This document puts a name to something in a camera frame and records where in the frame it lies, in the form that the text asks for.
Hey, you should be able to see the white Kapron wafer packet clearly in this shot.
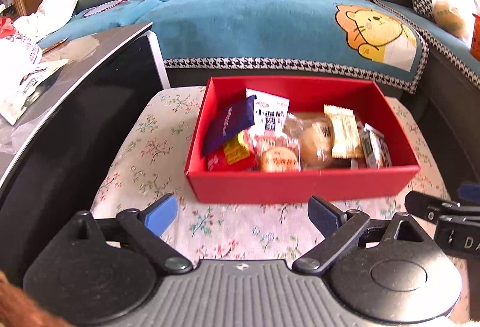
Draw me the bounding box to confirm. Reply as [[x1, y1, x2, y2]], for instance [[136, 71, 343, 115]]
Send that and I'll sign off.
[[359, 124, 393, 169]]

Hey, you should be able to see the yellow red snack packet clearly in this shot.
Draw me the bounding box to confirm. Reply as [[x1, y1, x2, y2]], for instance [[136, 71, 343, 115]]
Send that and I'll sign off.
[[207, 131, 258, 172]]

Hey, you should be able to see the white spicy gluten strip packet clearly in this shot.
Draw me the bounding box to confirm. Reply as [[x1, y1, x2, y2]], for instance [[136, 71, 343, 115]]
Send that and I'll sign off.
[[246, 88, 290, 135]]

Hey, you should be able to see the purple wafer biscuit packet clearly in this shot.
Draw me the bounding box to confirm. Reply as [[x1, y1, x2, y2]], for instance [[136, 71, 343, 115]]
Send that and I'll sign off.
[[202, 95, 256, 156]]

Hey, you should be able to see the floral tablecloth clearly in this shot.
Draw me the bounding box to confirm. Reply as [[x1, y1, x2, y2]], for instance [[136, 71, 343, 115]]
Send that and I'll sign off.
[[89, 84, 466, 275]]

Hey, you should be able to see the beige wrapped biscuit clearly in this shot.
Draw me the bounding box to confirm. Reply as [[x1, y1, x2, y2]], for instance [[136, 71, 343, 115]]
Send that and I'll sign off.
[[324, 105, 364, 159]]

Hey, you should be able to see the clear wrapped brown bun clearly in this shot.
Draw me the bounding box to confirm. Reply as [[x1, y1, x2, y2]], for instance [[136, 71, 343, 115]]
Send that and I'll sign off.
[[283, 112, 335, 170]]

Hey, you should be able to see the clear wrapped round pastry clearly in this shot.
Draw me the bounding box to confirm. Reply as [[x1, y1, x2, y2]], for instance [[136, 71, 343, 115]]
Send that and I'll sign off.
[[247, 128, 301, 173]]

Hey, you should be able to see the black glass coffee table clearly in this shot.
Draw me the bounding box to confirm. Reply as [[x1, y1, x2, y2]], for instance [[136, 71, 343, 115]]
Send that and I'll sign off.
[[1, 23, 169, 285]]

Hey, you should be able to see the red cardboard box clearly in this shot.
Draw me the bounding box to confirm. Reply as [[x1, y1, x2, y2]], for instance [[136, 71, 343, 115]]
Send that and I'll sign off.
[[185, 76, 420, 204]]

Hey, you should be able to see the orange plastic basket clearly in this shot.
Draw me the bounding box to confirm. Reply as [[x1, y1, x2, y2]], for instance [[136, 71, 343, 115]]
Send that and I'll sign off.
[[470, 14, 480, 60]]

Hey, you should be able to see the white red plastic bag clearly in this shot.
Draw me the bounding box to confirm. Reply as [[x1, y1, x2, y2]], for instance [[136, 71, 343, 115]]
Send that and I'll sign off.
[[0, 17, 68, 125]]

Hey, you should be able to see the teal lion sofa cover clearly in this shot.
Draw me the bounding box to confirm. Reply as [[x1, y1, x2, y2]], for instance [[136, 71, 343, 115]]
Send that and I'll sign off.
[[41, 0, 479, 93]]

